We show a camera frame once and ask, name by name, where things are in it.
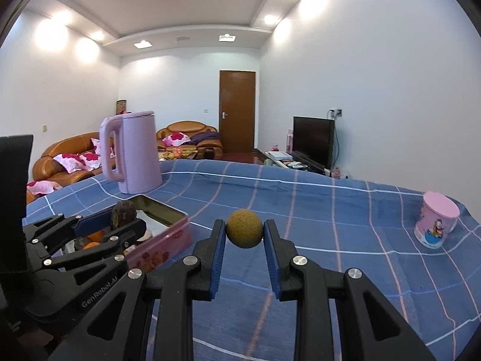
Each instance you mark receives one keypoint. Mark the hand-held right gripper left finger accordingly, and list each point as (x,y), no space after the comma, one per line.
(216,270)

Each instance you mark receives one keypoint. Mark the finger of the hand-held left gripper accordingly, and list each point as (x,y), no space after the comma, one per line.
(124,233)
(92,225)

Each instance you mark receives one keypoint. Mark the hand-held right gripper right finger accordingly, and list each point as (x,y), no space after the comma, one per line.
(273,270)

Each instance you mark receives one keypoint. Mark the orange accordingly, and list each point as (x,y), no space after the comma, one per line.
(94,236)
(90,246)

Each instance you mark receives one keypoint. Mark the dark brown round fruit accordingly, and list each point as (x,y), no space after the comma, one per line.
(123,212)

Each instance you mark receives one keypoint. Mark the pink tin box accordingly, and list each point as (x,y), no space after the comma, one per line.
(169,244)

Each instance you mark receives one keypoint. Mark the longan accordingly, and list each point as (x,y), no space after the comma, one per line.
(244,229)

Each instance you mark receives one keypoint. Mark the pink floral cushion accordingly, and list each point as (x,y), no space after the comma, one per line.
(69,162)
(100,146)
(39,187)
(92,158)
(176,138)

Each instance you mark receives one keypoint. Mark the blue checked tablecloth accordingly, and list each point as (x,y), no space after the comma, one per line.
(319,210)

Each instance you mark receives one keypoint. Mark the pink electric kettle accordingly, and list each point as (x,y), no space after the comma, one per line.
(139,150)

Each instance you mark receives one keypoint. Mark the coffee table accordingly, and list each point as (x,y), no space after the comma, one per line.
(176,154)

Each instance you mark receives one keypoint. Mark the dark wooden television stand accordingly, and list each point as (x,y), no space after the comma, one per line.
(270,160)

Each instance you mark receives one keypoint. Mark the white flat box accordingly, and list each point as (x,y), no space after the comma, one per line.
(278,155)

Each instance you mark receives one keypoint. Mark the pink flowers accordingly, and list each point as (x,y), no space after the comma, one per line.
(338,173)

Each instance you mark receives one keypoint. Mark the tall brown floor vase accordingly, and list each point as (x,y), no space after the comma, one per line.
(121,105)

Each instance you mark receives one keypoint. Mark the brown leather armchair sofa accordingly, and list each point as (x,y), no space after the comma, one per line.
(188,126)

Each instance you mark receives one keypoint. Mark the purple blanket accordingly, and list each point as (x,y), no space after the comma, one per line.
(204,137)

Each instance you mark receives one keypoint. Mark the black television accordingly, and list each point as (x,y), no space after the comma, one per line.
(312,141)

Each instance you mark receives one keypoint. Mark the brown wooden door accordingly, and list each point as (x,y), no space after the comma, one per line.
(236,111)

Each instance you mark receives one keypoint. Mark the pink cartoon cup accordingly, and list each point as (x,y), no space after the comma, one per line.
(436,220)

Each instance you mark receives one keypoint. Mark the square ceiling light panel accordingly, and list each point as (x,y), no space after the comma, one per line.
(227,37)
(142,44)

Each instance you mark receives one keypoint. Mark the recessed ceiling spotlight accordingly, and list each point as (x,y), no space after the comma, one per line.
(269,18)
(97,35)

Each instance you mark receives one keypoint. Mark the ceiling air vent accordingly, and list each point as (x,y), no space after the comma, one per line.
(184,38)

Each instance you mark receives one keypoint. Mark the wall socket with plugs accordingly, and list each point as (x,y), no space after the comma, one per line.
(335,112)

